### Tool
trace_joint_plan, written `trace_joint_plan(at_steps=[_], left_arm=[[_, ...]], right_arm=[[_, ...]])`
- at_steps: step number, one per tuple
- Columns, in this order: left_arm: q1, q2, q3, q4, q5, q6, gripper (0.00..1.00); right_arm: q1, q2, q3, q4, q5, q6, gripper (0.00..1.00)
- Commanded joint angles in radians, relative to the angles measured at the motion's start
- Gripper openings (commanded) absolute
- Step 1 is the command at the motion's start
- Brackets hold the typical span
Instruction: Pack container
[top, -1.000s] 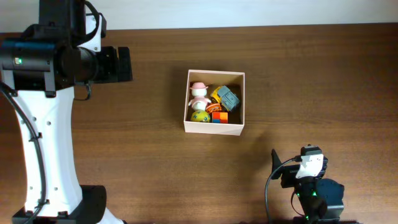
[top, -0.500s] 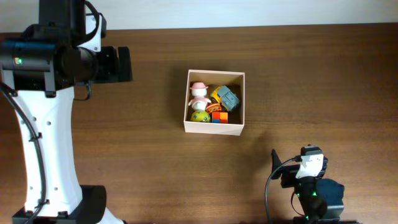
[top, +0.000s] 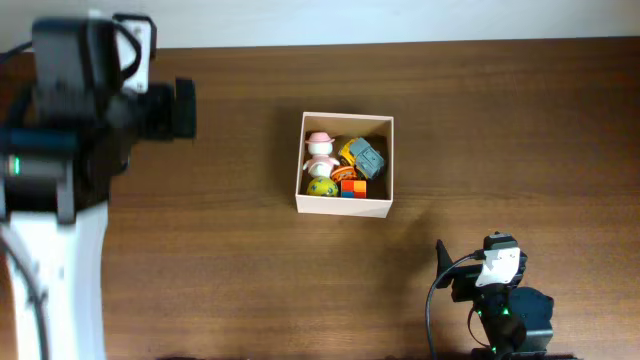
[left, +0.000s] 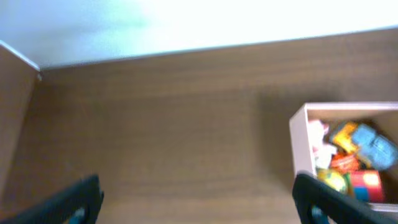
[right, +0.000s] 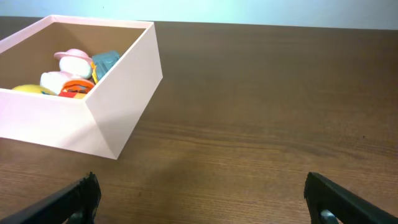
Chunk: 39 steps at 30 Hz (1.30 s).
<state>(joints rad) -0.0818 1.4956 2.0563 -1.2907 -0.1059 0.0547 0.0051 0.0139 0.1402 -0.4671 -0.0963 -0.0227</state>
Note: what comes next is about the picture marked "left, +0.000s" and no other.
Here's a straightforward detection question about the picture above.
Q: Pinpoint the multicolour puzzle cube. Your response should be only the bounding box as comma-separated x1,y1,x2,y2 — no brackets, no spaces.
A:
343,170,386,203

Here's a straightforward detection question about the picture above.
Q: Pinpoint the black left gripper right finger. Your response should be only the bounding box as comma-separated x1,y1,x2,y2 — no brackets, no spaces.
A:
292,172,397,224

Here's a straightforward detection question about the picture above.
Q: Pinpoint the orange round wheel toy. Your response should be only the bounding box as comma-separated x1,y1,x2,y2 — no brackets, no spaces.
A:
330,153,361,174

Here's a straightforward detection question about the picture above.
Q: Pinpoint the white duck toy pink hat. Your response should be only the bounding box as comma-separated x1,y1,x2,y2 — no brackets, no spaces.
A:
307,119,338,169

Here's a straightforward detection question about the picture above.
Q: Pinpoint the pale pink open box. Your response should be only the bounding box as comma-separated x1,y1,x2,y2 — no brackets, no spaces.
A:
289,102,397,215

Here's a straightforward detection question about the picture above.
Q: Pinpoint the yellow ball with blue letters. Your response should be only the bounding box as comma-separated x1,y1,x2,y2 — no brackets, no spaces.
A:
317,169,348,194

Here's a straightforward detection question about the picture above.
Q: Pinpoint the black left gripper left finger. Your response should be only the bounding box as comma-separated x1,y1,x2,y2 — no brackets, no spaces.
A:
1,174,104,224

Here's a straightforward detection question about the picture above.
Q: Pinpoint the yellow grey toy truck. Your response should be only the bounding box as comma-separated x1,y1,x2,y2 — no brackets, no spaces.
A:
328,121,397,170

